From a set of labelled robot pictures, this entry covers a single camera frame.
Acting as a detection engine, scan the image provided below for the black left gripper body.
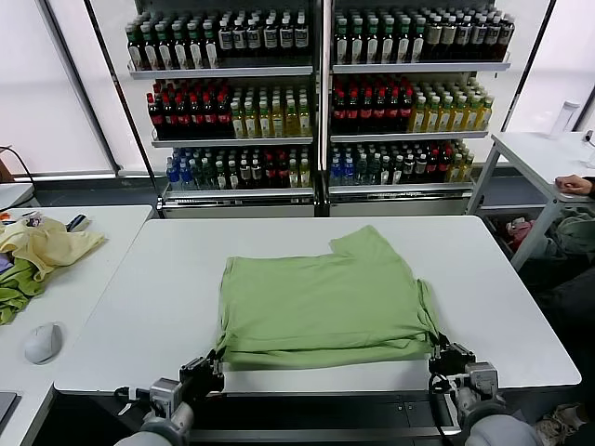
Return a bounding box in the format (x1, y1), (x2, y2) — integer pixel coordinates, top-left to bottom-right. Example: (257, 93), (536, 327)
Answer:
(178, 355), (227, 397)

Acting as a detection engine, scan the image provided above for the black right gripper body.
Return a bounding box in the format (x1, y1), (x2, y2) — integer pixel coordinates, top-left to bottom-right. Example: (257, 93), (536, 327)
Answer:
(430, 343), (477, 378)

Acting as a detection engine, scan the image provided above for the light green T-shirt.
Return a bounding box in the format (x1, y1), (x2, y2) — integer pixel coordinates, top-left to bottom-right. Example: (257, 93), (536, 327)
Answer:
(213, 224), (442, 372)

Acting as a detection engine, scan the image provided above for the grey green clothes pile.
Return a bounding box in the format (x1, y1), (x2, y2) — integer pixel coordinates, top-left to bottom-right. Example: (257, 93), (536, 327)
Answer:
(543, 208), (595, 261)

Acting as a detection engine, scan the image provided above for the bystander bare hand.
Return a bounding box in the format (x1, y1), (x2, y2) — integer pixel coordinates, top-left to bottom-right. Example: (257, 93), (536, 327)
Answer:
(553, 174), (592, 195)

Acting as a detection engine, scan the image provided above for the black storage basket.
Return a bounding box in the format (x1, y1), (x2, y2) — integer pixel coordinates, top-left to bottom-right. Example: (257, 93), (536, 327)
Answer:
(485, 213), (554, 264)

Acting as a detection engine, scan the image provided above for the beige sneaker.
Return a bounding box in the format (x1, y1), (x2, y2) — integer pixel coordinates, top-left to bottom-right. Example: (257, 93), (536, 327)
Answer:
(534, 402), (588, 440)

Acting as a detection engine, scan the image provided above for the black trousers leg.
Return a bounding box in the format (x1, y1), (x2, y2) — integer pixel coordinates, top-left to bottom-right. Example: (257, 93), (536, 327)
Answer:
(529, 269), (595, 405)

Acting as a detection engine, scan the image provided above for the pink red cloth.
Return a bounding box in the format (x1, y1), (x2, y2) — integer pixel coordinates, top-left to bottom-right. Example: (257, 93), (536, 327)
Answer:
(504, 217), (536, 250)

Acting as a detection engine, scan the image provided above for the white computer mouse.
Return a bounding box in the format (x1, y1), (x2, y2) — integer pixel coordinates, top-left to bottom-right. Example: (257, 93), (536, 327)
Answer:
(22, 322), (64, 365)

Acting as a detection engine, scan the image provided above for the dark grey flat device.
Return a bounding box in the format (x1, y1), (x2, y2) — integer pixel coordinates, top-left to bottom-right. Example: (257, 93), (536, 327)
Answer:
(0, 392), (18, 422)

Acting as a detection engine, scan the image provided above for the pale yellow garment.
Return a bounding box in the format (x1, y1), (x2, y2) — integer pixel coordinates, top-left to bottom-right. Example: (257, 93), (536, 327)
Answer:
(0, 217), (108, 282)

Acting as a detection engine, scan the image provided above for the crumpled green garment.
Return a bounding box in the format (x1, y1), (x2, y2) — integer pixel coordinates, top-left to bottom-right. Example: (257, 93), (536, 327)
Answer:
(0, 257), (47, 326)

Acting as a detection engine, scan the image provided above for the red cap cola bottle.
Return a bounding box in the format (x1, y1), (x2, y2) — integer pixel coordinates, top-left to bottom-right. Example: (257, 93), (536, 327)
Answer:
(188, 91), (204, 138)
(161, 91), (176, 138)
(345, 90), (360, 134)
(331, 90), (347, 134)
(216, 91), (232, 138)
(359, 90), (374, 134)
(372, 90), (387, 134)
(202, 91), (218, 138)
(386, 90), (401, 134)
(174, 91), (190, 138)
(147, 92), (162, 138)
(399, 90), (413, 134)

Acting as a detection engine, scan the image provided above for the clear plastic bottle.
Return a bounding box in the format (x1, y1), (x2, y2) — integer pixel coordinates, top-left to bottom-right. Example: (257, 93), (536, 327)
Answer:
(550, 99), (582, 140)

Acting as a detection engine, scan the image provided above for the black diagonal window bar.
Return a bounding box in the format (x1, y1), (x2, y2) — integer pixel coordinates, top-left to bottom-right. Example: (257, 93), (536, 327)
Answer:
(499, 0), (559, 133)
(84, 0), (158, 181)
(579, 85), (595, 133)

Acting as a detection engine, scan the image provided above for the metal drinks shelf rack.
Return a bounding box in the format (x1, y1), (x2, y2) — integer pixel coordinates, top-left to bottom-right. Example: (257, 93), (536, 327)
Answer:
(125, 0), (322, 219)
(323, 0), (512, 217)

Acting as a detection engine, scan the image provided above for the green cap white label bottle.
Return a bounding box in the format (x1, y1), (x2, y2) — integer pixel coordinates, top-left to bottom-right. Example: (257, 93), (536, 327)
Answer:
(203, 21), (219, 69)
(379, 19), (396, 64)
(349, 19), (365, 65)
(127, 23), (144, 71)
(395, 19), (412, 64)
(172, 21), (189, 70)
(157, 22), (174, 71)
(410, 19), (427, 63)
(334, 18), (350, 65)
(142, 23), (159, 71)
(188, 21), (205, 70)
(364, 19), (381, 65)

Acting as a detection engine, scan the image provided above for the beige label tea bottle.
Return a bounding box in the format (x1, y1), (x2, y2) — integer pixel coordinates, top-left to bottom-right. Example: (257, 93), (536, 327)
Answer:
(426, 18), (443, 62)
(441, 18), (457, 62)

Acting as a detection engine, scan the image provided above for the grey label tea bottle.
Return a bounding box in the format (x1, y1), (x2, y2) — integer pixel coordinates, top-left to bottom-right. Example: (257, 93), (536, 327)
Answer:
(471, 18), (487, 61)
(486, 18), (502, 61)
(456, 18), (472, 61)
(501, 17), (516, 60)

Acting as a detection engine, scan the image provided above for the grey diagonal window bar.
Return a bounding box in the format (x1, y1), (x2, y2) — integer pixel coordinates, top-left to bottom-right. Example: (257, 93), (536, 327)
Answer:
(35, 0), (123, 177)

